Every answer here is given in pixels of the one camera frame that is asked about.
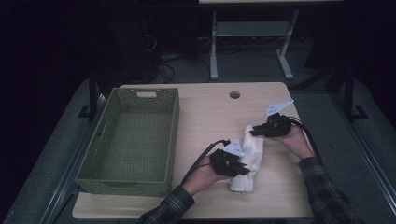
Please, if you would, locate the white cloth with brown print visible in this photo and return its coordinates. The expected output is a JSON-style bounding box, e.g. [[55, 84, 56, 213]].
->
[[229, 124, 265, 194]]

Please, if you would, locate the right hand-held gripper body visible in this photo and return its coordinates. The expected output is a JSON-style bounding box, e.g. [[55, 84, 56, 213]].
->
[[264, 98, 295, 138]]

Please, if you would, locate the black metal stand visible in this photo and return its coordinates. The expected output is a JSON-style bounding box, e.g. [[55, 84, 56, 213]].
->
[[344, 62, 369, 122], [78, 69, 104, 120]]

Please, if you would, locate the green woven basket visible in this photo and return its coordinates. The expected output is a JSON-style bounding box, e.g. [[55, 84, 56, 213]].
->
[[74, 87, 181, 198]]

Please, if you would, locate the person's left hand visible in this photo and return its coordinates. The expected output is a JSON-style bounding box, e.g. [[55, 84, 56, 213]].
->
[[181, 155, 230, 197]]

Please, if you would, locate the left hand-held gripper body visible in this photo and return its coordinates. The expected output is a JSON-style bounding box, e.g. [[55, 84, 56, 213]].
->
[[208, 138, 246, 177]]

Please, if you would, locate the person's right hand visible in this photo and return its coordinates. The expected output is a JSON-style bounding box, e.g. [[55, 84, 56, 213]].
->
[[267, 124, 316, 161]]

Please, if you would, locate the black floor cable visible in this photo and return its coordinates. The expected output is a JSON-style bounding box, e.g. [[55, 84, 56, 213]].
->
[[155, 60, 176, 84]]

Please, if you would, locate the aluminium floor rail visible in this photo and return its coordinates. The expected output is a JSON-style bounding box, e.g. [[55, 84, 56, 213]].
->
[[330, 92, 396, 216], [40, 92, 108, 224]]

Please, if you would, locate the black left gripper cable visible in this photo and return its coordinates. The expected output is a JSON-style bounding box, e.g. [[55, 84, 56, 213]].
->
[[179, 139, 232, 187]]

